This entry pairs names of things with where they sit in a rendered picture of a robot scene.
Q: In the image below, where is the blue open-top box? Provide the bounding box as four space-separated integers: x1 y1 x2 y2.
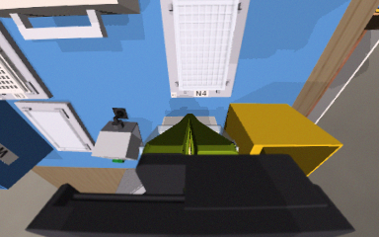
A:
0 100 54 190

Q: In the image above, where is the white push-button box with green button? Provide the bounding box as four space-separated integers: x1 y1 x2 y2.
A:
91 108 143 163

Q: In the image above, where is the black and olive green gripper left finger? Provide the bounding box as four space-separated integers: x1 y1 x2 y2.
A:
141 114 190 155

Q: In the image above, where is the blue bench mat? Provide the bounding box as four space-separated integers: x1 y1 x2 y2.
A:
0 0 351 169

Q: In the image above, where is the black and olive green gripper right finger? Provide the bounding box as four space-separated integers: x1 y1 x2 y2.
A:
189 114 239 154

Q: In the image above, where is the yellow open-top bin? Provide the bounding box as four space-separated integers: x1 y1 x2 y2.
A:
224 103 343 176

